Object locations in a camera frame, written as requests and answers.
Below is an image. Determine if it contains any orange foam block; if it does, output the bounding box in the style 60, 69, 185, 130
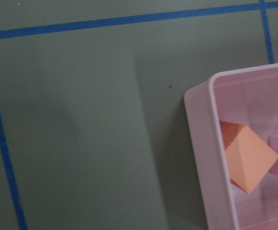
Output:
220, 122, 278, 194

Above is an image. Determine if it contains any pink plastic bin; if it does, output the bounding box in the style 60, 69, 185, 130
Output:
184, 63, 278, 230

